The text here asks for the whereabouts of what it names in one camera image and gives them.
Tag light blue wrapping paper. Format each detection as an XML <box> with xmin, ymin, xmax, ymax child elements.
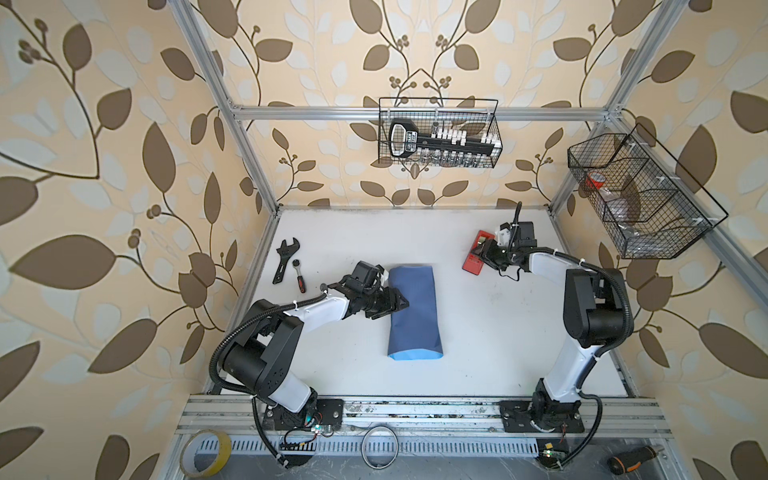
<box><xmin>387</xmin><ymin>265</ymin><xmax>443</xmax><ymax>361</ymax></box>

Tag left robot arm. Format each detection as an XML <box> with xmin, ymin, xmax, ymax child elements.
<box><xmin>208</xmin><ymin>261</ymin><xmax>409</xmax><ymax>428</ymax></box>

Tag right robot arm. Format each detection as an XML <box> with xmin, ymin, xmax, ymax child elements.
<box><xmin>470</xmin><ymin>221</ymin><xmax>634</xmax><ymax>433</ymax></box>

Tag red tape dispenser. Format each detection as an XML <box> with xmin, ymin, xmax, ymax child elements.
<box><xmin>462</xmin><ymin>230</ymin><xmax>494</xmax><ymax>276</ymax></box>

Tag red white object in basket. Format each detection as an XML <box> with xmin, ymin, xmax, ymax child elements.
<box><xmin>585</xmin><ymin>171</ymin><xmax>606</xmax><ymax>191</ymax></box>

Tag black adjustable wrench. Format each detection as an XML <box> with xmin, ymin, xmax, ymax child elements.
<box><xmin>272</xmin><ymin>238</ymin><xmax>300</xmax><ymax>284</ymax></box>

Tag black socket set tool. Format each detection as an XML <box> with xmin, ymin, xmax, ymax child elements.
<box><xmin>384</xmin><ymin>119</ymin><xmax>502</xmax><ymax>159</ymax></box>

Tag yellow tape roll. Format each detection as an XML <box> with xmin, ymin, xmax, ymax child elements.
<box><xmin>179</xmin><ymin>430</ymin><xmax>233</xmax><ymax>479</ymax></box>

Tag orange black screwdriver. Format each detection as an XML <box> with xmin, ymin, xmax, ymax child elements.
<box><xmin>606</xmin><ymin>445</ymin><xmax>664</xmax><ymax>475</ymax></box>

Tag back wire basket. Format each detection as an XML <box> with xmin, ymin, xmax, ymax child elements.
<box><xmin>377</xmin><ymin>96</ymin><xmax>503</xmax><ymax>169</ymax></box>

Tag wire basket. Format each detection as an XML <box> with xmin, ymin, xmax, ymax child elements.
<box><xmin>567</xmin><ymin>124</ymin><xmax>728</xmax><ymax>260</ymax></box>
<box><xmin>377</xmin><ymin>96</ymin><xmax>503</xmax><ymax>169</ymax></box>

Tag right wire basket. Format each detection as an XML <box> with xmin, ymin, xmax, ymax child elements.
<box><xmin>567</xmin><ymin>124</ymin><xmax>728</xmax><ymax>260</ymax></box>

